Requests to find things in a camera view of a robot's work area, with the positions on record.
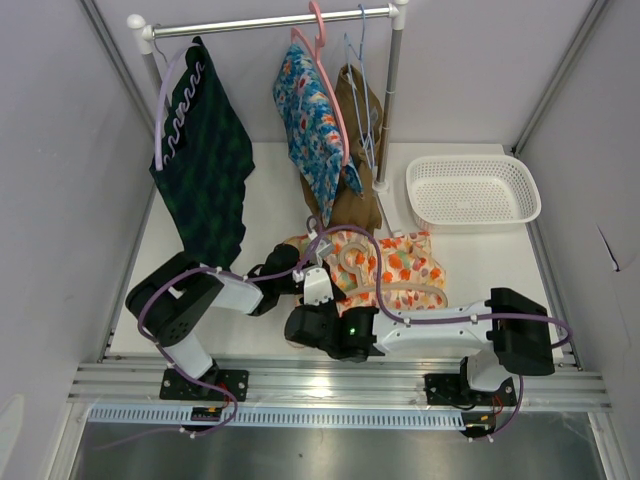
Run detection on pink plastic hanger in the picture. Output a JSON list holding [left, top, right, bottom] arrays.
[[291, 1, 350, 167]]

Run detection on tan khaki skirt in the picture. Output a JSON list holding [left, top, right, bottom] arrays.
[[273, 45, 383, 232]]

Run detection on white metal clothes rack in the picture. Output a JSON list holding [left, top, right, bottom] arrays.
[[126, 1, 408, 236]]

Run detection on blue floral skirt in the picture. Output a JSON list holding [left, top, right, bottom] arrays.
[[272, 44, 364, 224]]

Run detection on beige plastic hanger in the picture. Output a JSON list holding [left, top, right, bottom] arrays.
[[329, 242, 450, 307]]

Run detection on orange floral cloth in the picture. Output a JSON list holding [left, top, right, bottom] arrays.
[[275, 230, 447, 318]]

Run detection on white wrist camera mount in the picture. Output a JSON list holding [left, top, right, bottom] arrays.
[[304, 230, 334, 265], [293, 265, 334, 306]]

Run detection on dark green plaid skirt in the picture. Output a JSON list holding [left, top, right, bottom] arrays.
[[150, 37, 254, 269]]

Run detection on blue wire hanger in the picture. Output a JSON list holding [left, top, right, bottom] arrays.
[[335, 4, 382, 170]]

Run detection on lavender wavy hanger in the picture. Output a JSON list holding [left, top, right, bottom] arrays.
[[153, 42, 205, 171]]

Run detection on white perforated plastic basket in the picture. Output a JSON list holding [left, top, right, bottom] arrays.
[[406, 154, 541, 234]]

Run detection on slotted cable duct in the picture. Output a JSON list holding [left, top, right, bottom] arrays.
[[87, 404, 473, 431]]

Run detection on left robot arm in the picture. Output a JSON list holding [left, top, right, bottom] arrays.
[[125, 244, 300, 400]]

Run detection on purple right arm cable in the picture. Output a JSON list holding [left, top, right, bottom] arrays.
[[294, 224, 573, 441]]

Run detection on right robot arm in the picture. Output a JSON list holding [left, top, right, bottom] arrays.
[[284, 288, 555, 404]]

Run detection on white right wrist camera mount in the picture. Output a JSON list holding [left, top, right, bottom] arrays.
[[293, 265, 334, 306]]

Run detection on aluminium mounting rail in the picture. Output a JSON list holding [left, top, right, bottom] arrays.
[[68, 353, 611, 411]]

